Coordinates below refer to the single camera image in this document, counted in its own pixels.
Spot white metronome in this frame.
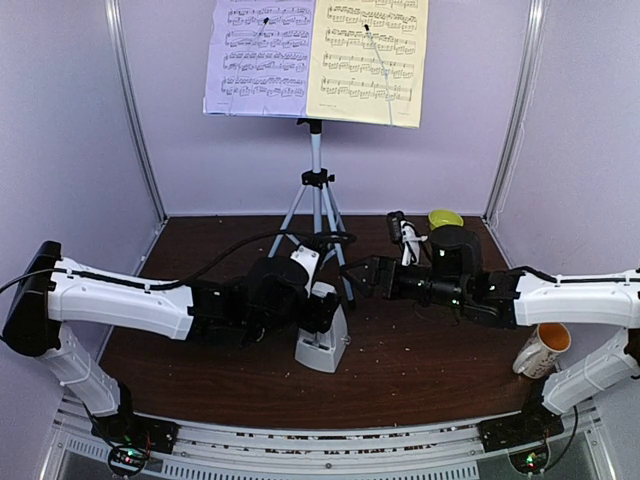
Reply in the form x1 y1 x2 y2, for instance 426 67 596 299
294 282 350 373

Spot white folding music stand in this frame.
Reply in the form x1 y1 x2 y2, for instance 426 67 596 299
202 0 430 311

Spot yellow sheet music page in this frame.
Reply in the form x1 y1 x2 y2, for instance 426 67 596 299
306 0 429 128

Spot purple sheet music page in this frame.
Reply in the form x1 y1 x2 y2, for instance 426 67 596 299
203 1 315 118

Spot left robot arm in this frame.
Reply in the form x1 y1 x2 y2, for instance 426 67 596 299
2 238 348 444

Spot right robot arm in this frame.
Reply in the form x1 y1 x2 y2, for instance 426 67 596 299
340 225 639 442

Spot green bowl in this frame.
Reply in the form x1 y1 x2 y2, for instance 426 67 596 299
428 209 464 231

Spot white mug orange inside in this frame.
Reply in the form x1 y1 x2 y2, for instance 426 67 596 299
512 323 572 380

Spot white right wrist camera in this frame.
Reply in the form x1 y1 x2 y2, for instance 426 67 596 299
386 211 431 266

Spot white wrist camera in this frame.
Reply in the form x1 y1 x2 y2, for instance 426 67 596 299
289 244 320 294
386 211 431 266

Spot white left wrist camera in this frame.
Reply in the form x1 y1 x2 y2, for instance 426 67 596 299
289 244 320 294

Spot aluminium front rail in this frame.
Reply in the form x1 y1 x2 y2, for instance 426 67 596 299
36 395 621 479

